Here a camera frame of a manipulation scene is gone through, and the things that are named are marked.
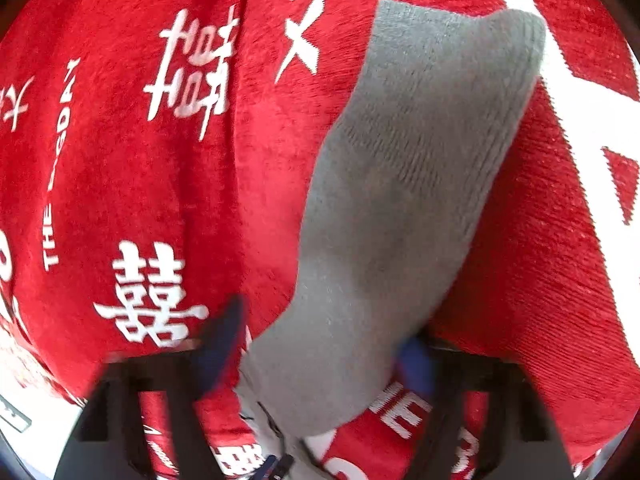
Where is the grey sock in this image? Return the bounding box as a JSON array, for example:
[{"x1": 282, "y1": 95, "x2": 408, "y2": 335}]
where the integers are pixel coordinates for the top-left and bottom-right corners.
[{"x1": 235, "y1": 0, "x2": 547, "y2": 438}]

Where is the light grey cloth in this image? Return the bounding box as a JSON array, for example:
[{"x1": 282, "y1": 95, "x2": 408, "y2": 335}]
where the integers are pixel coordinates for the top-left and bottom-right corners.
[{"x1": 236, "y1": 391, "x2": 326, "y2": 480}]

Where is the red printed blanket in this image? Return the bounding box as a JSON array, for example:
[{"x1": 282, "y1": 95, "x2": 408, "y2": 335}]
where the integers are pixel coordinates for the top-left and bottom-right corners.
[{"x1": 0, "y1": 0, "x2": 640, "y2": 480}]

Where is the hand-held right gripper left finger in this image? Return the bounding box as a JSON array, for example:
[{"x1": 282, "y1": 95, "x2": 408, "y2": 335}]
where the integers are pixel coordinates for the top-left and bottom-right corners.
[{"x1": 54, "y1": 294, "x2": 247, "y2": 480}]

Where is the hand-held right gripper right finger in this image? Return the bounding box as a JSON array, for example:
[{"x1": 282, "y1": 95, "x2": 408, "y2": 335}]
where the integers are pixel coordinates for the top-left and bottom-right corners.
[{"x1": 397, "y1": 334, "x2": 577, "y2": 480}]

